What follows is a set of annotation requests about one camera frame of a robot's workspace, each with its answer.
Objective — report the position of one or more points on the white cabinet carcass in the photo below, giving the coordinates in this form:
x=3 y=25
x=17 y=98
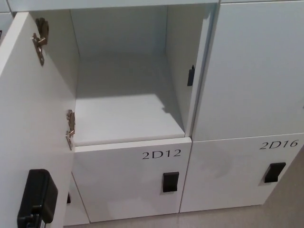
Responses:
x=123 y=78

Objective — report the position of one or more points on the white door marked 2D12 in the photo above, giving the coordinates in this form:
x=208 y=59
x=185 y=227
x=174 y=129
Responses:
x=123 y=180

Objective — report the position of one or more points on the small metal door hinge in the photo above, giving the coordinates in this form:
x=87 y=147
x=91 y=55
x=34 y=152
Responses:
x=70 y=128

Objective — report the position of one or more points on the white door marked 2D16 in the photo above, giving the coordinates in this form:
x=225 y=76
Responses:
x=228 y=175

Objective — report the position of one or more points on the plain white closed door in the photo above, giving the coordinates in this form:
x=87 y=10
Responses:
x=251 y=71

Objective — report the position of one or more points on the white door behind open door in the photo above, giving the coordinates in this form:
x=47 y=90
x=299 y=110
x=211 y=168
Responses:
x=73 y=209

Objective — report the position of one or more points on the white open cabinet door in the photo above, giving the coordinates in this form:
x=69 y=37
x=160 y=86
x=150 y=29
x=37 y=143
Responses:
x=26 y=99

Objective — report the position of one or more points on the large metal door hinge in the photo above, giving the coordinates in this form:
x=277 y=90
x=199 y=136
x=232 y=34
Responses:
x=40 y=39

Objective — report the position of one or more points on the black lock box on door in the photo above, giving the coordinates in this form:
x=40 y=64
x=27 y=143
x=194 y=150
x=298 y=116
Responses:
x=35 y=197

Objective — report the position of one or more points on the black strike plate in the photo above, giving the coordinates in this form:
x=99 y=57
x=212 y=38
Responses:
x=190 y=75

